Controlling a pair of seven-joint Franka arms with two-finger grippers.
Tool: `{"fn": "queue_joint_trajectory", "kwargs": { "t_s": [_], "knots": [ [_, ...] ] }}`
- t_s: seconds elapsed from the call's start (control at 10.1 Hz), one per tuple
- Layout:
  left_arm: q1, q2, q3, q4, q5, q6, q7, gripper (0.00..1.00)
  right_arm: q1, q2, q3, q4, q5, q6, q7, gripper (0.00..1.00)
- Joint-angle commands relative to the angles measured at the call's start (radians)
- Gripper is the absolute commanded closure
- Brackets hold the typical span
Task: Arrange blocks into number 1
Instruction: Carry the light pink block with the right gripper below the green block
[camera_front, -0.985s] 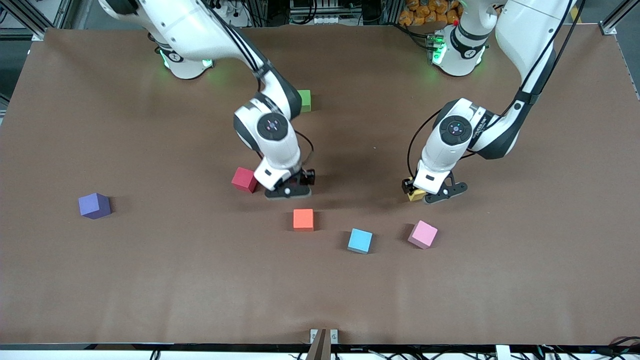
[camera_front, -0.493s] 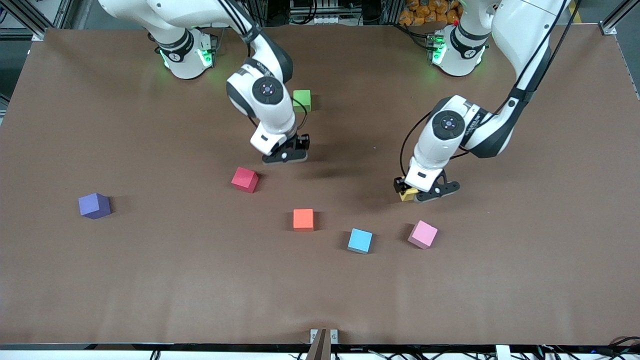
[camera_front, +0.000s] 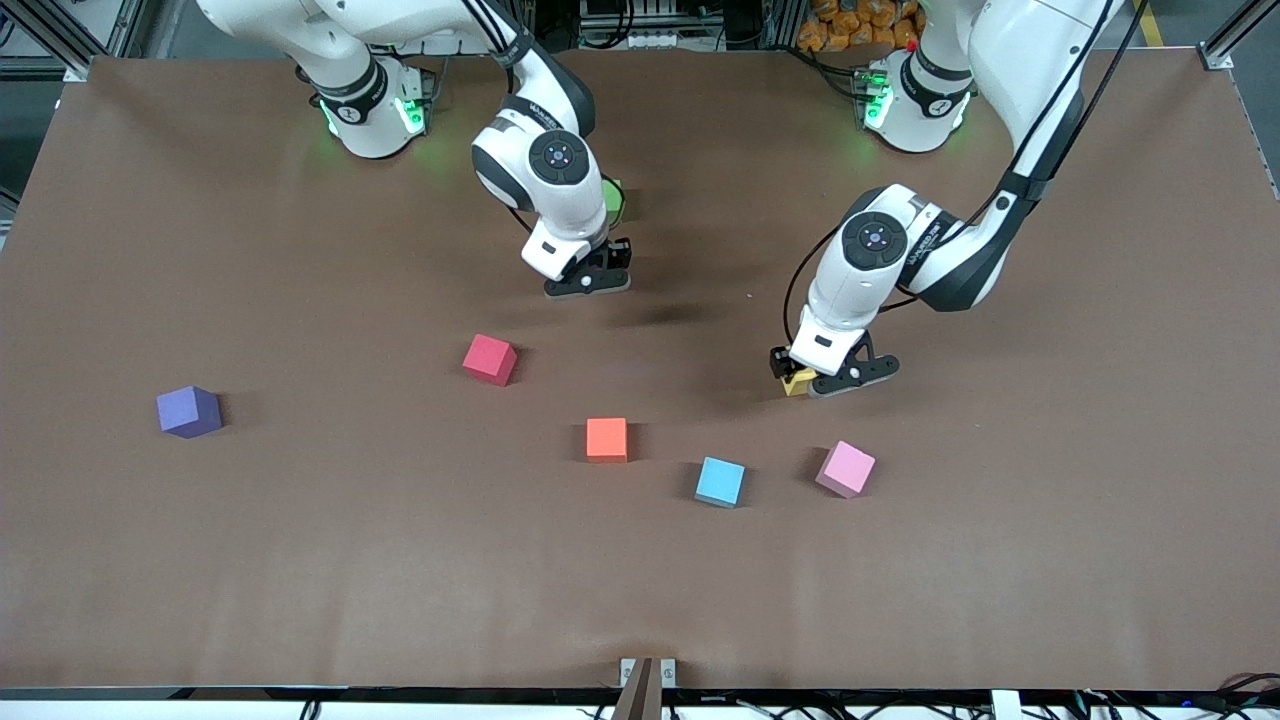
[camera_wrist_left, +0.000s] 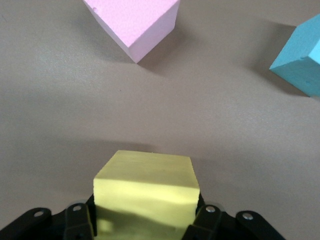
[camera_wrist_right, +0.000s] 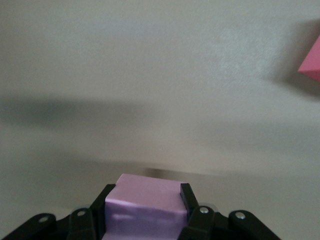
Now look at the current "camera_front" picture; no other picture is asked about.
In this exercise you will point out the red foam cube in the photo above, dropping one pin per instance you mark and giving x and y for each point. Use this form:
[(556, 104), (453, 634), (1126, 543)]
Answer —
[(488, 358)]

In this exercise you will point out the purple foam cube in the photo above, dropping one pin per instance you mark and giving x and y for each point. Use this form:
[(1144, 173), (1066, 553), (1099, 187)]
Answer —
[(188, 410)]

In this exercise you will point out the aluminium frame profile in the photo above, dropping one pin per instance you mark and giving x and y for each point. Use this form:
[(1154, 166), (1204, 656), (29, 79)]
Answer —
[(60, 35), (1240, 30)]

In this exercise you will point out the silver metal bracket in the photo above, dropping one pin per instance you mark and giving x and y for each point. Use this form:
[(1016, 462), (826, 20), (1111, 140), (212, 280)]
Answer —
[(670, 672)]

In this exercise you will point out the orange bags pile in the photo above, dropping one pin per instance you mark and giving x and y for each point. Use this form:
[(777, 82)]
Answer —
[(850, 25)]

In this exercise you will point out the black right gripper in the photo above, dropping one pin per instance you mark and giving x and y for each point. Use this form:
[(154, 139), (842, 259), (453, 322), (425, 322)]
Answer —
[(619, 251)]

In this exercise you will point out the brown table cover sheet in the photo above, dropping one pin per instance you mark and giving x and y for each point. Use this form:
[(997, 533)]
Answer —
[(300, 560)]

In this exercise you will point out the green foam cube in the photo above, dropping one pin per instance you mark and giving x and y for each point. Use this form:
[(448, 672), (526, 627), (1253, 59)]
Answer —
[(615, 203)]

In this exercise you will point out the pink foam cube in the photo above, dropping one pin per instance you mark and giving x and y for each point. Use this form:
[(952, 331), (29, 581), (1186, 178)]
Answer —
[(847, 468)]

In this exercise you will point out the white power strip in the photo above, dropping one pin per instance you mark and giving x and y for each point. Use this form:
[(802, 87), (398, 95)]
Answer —
[(630, 42)]

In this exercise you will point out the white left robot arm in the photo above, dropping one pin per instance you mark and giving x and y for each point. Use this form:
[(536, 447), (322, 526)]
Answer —
[(850, 280)]

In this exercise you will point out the orange foam cube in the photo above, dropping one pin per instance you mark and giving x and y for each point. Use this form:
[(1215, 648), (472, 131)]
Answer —
[(606, 438)]

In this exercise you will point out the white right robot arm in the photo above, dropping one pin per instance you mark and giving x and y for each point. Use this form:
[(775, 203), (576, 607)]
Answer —
[(560, 200)]

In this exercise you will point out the yellow foam cube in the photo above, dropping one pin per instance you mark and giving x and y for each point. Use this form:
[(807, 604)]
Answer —
[(798, 380)]

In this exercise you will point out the light blue foam cube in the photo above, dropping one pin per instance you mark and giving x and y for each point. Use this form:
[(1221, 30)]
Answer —
[(720, 480)]

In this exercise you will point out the brown pole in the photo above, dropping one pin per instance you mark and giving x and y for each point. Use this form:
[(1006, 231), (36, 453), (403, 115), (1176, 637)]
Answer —
[(640, 695)]

